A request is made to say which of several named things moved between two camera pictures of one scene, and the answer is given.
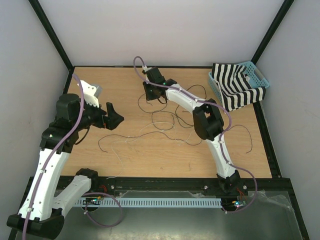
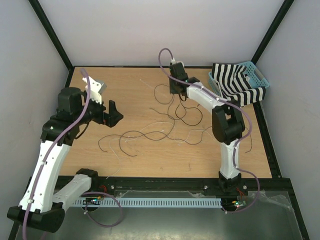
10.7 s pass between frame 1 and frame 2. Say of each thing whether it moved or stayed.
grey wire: moved
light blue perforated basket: stayed
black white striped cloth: stayed
